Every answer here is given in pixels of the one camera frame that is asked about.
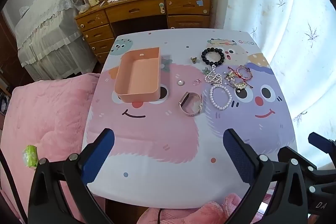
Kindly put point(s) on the white leaf print curtain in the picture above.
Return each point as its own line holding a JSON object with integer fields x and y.
{"x": 275, "y": 16}

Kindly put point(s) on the white green drawer hook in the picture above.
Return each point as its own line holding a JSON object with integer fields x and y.
{"x": 161, "y": 7}

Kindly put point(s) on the white lace cloth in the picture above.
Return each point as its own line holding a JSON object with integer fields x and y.
{"x": 44, "y": 29}

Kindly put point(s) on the pink plastic tray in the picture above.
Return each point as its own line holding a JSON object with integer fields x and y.
{"x": 136, "y": 77}

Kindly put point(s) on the gold rhinestone hair clip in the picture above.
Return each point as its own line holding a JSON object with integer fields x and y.
{"x": 240, "y": 85}

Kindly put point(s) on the small flower brooch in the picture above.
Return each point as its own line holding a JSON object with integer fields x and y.
{"x": 206, "y": 70}

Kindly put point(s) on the clear plastic bag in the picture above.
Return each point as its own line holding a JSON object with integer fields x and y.
{"x": 83, "y": 8}

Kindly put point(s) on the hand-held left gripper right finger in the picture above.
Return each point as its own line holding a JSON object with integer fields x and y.
{"x": 236, "y": 158}

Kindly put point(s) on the small gold brooch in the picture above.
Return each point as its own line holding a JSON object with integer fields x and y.
{"x": 193, "y": 59}

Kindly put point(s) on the pink fluffy blanket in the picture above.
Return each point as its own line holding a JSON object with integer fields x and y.
{"x": 47, "y": 113}

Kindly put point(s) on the blue sticky note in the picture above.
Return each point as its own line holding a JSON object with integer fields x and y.
{"x": 200, "y": 2}

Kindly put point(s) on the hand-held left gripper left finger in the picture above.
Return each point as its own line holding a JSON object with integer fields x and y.
{"x": 97, "y": 158}

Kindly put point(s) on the wooden desk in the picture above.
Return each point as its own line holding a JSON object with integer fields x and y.
{"x": 141, "y": 10}

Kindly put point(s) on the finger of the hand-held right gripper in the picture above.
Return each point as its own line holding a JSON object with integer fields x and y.
{"x": 284, "y": 153}
{"x": 323, "y": 144}

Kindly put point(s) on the green tissue packet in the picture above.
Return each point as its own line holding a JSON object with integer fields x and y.
{"x": 31, "y": 155}

